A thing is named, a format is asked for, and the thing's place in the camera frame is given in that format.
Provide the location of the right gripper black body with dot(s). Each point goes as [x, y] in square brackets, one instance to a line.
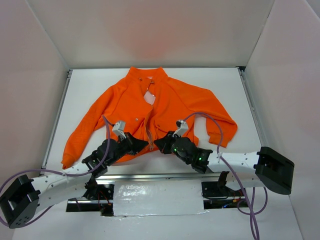
[169, 143]

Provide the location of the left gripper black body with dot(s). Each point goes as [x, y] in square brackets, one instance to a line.
[129, 144]

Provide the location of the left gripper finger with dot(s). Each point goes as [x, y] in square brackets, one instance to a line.
[136, 145]
[132, 153]

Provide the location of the orange zip jacket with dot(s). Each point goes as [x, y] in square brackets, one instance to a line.
[150, 102]

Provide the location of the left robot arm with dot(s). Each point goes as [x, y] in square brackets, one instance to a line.
[25, 197]

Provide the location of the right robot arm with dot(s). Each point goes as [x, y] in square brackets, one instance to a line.
[264, 168]

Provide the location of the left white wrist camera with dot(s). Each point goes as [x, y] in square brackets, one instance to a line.
[118, 129]

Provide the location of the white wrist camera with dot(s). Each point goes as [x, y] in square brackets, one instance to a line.
[182, 128]
[118, 129]

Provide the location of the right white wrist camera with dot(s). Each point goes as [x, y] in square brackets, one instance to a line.
[182, 128]

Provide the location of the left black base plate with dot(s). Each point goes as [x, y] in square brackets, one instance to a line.
[99, 200]

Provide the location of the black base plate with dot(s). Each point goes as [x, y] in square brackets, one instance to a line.
[99, 200]
[216, 196]

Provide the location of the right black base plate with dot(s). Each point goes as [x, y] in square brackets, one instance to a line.
[216, 196]

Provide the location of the aluminium table frame rail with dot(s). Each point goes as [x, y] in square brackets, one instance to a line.
[84, 86]

